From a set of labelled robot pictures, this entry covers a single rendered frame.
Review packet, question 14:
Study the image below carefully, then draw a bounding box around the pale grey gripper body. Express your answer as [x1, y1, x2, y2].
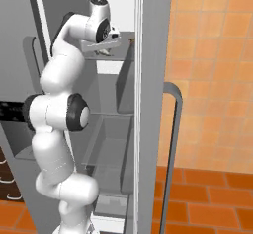
[79, 37, 122, 54]

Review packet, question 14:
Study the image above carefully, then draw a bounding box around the grey fridge door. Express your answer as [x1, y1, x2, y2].
[132, 0, 174, 234]
[0, 0, 50, 103]

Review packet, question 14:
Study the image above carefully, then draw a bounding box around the pale grey fish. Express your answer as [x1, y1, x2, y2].
[94, 47, 113, 57]

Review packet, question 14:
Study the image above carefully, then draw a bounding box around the dark brown cupboard run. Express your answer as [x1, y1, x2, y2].
[0, 146, 25, 203]

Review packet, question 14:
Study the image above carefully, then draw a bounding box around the grey fridge door handle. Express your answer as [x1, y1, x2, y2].
[22, 35, 46, 81]
[158, 81, 184, 234]

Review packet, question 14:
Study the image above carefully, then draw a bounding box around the translucent grey fridge drawer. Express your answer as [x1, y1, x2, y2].
[80, 115, 133, 177]
[93, 193, 130, 218]

